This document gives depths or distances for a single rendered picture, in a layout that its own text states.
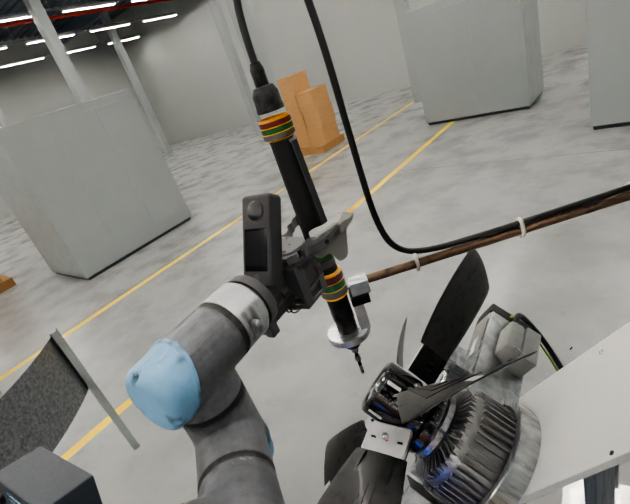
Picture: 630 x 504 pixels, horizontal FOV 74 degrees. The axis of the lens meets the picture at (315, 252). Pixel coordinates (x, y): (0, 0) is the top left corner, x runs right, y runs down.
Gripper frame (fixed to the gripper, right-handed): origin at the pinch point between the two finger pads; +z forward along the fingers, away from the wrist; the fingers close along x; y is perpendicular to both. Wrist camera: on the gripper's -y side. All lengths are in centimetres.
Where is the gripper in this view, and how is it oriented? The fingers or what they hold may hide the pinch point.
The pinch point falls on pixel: (320, 214)
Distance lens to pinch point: 63.5
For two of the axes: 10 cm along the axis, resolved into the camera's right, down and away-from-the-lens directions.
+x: 8.2, -0.2, -5.7
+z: 4.8, -5.1, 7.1
